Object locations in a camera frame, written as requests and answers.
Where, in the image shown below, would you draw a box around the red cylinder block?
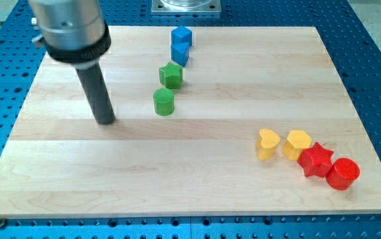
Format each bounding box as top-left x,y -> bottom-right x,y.
325,158 -> 360,191

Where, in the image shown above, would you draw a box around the red star block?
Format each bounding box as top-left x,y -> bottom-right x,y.
297,142 -> 334,177

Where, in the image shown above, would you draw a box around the blue cube block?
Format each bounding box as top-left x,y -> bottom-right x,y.
171,26 -> 192,46

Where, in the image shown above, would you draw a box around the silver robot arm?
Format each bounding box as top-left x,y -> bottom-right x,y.
29,0 -> 111,70

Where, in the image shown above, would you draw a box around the wooden board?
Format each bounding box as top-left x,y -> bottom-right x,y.
0,27 -> 381,218

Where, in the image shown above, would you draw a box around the yellow heart block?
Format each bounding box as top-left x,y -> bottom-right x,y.
256,128 -> 281,160

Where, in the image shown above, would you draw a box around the blue triangular block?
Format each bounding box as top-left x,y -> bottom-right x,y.
171,42 -> 190,67

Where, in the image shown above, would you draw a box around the green cylinder block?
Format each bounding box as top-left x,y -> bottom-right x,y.
153,88 -> 175,116

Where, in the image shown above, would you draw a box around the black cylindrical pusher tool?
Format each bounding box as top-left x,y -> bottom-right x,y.
76,63 -> 115,125

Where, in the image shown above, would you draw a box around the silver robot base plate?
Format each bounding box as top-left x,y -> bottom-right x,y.
151,0 -> 222,14

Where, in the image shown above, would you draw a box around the yellow pentagon block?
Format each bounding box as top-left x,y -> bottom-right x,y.
281,130 -> 312,161

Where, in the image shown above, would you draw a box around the green star block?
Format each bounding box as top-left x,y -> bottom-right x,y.
159,62 -> 183,90

